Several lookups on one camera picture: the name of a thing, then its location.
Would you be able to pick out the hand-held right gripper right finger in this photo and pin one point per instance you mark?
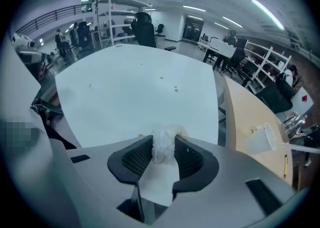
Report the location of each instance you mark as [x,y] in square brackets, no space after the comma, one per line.
[195,167]

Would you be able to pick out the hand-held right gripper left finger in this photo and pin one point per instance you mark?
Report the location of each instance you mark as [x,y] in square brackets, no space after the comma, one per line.
[132,159]

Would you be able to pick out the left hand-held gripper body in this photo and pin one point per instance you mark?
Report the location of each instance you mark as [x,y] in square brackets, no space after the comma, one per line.
[32,58]

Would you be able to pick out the white cloth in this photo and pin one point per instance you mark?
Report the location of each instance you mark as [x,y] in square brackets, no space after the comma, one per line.
[163,144]

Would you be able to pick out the white table top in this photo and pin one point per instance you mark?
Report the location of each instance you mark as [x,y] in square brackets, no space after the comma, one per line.
[130,92]

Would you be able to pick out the person's white shirt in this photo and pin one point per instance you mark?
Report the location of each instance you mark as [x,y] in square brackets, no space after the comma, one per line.
[17,84]

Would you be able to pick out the black mezzanine railing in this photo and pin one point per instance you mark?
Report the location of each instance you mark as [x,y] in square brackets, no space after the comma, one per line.
[50,15]

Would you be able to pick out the beige wooden table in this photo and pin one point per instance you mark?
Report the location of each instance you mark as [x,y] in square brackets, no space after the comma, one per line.
[242,112]

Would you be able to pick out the yellow pen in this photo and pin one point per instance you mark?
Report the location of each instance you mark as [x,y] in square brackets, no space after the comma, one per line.
[285,167]

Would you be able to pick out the black office chair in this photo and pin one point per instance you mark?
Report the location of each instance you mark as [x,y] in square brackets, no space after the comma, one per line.
[145,32]
[275,97]

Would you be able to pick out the white shelf rack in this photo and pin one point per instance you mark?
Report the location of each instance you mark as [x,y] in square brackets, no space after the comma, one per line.
[270,52]
[127,1]

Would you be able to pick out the white cabinet red sticker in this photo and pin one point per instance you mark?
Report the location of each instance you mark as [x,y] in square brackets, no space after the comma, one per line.
[300,102]

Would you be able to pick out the black double door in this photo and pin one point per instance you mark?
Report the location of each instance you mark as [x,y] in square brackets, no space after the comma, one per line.
[192,28]

